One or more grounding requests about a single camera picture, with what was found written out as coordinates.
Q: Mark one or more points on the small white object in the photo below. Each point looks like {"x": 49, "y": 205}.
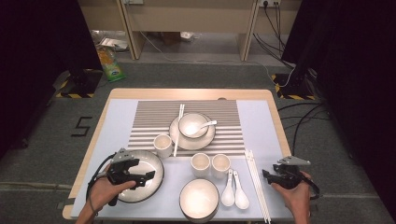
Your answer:
{"x": 186, "y": 35}

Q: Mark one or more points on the black stand base striped tape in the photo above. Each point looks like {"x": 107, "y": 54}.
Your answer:
{"x": 292, "y": 88}
{"x": 84, "y": 85}

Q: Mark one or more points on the pale blue table mat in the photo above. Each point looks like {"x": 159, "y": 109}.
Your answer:
{"x": 121, "y": 130}

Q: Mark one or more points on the white plate dark rim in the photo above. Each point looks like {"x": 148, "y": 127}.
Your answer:
{"x": 148, "y": 193}
{"x": 193, "y": 143}

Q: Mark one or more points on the beige wooden desk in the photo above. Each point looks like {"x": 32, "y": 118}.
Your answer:
{"x": 193, "y": 18}

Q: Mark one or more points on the row of white chopsticks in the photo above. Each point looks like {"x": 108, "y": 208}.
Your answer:
{"x": 262, "y": 199}

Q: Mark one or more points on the white ceramic spoon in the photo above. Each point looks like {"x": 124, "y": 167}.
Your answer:
{"x": 209, "y": 123}
{"x": 242, "y": 199}
{"x": 228, "y": 196}

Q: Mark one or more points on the beige wooden cabinet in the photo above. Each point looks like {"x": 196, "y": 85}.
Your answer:
{"x": 99, "y": 15}

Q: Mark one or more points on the brown cardboard box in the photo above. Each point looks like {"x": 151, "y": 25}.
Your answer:
{"x": 171, "y": 38}

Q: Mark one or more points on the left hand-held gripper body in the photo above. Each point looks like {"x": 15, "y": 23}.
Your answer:
{"x": 123, "y": 172}

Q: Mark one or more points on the white bowl dark rim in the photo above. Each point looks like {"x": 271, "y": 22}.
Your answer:
{"x": 199, "y": 199}
{"x": 188, "y": 124}

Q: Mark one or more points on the black curtain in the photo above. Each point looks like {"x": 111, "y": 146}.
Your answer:
{"x": 31, "y": 62}
{"x": 358, "y": 77}

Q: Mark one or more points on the white chopstick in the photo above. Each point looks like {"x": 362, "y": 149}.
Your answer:
{"x": 182, "y": 112}
{"x": 179, "y": 112}

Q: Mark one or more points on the white wall socket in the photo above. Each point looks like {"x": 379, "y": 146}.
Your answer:
{"x": 269, "y": 2}
{"x": 134, "y": 1}

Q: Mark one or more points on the striped grey placemat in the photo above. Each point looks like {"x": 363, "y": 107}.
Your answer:
{"x": 149, "y": 118}

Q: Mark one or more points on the green and orange plastic bag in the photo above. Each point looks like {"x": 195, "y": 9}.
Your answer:
{"x": 112, "y": 70}

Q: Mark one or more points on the clear plastic packaging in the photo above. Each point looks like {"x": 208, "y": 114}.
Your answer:
{"x": 109, "y": 42}

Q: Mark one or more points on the person's right hand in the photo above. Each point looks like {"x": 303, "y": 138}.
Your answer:
{"x": 300, "y": 199}

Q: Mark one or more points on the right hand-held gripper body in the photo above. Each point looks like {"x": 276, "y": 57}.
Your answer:
{"x": 289, "y": 175}

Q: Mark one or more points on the white ceramic cup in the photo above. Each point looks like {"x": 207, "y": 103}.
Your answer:
{"x": 200, "y": 162}
{"x": 162, "y": 145}
{"x": 220, "y": 163}

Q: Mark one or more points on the person's left hand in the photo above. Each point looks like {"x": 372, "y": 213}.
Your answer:
{"x": 102, "y": 194}

